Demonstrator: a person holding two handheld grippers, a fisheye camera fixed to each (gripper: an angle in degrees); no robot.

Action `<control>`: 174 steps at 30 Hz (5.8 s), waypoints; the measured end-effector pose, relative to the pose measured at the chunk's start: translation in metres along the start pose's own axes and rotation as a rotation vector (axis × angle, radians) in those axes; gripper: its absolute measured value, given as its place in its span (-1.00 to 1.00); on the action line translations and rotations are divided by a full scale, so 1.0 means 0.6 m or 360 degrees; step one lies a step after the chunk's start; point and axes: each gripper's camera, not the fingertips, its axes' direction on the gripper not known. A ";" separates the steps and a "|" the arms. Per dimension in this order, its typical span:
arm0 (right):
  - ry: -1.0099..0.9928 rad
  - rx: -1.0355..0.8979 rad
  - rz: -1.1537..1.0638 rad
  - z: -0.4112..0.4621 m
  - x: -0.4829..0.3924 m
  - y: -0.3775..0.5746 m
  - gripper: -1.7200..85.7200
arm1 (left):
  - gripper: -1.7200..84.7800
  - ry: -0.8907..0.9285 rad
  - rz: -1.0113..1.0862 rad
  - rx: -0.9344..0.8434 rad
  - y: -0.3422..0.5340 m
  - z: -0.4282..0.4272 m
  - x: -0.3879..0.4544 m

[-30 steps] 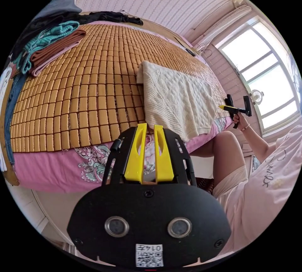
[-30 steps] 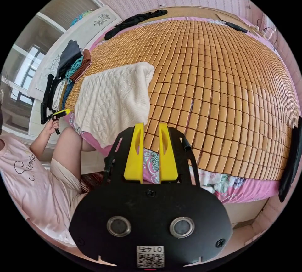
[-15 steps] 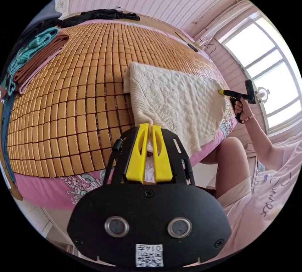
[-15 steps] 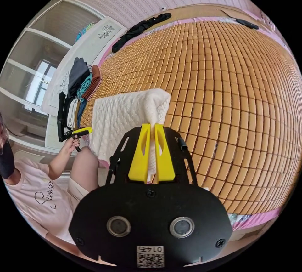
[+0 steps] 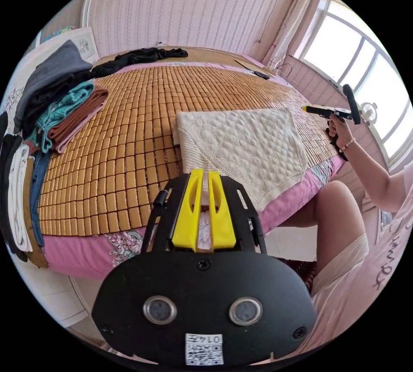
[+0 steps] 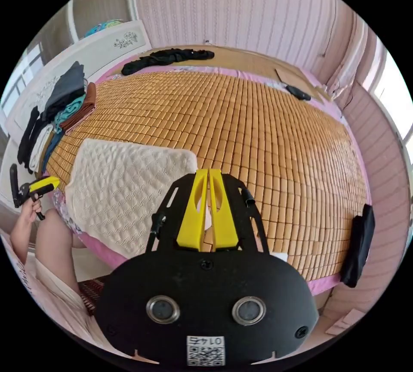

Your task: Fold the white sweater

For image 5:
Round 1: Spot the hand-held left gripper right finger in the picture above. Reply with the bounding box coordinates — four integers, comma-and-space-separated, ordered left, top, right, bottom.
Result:
207, 170, 237, 249

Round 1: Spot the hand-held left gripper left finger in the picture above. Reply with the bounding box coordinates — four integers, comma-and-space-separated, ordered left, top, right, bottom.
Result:
171, 168, 204, 248

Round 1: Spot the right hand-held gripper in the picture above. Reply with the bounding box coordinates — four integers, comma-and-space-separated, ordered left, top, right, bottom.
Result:
302, 105, 353, 162

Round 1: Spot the person's right forearm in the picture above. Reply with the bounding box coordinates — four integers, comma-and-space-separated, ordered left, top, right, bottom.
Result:
340, 139, 408, 213

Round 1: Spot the white sweater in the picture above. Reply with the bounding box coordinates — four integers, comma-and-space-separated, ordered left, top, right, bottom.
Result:
173, 107, 309, 212

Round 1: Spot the person's right hand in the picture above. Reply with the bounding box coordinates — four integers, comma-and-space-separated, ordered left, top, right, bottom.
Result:
327, 116, 356, 153

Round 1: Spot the small white fan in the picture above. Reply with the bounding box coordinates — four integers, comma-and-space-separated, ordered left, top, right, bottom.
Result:
360, 102, 379, 126

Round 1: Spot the window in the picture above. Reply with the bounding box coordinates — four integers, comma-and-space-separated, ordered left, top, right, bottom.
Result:
295, 0, 411, 171

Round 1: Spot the pale curtain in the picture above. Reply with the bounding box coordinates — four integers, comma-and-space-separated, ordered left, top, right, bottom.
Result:
262, 0, 315, 66

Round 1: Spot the dark patterned rug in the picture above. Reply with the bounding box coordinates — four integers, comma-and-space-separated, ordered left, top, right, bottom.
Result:
277, 257, 317, 296

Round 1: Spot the bed with woven mat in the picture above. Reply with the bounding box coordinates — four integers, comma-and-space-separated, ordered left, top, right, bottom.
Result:
27, 47, 348, 279

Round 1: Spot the person's body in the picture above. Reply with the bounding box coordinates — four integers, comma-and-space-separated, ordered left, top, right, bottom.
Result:
280, 162, 413, 357

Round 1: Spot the black garment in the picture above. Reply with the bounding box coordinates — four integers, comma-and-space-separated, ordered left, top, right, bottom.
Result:
91, 47, 189, 78

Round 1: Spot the pile of clothes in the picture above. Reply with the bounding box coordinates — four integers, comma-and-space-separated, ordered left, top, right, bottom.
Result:
0, 39, 109, 270

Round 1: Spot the white printed pillow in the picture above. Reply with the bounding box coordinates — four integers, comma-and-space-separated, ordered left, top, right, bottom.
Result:
38, 26, 101, 65

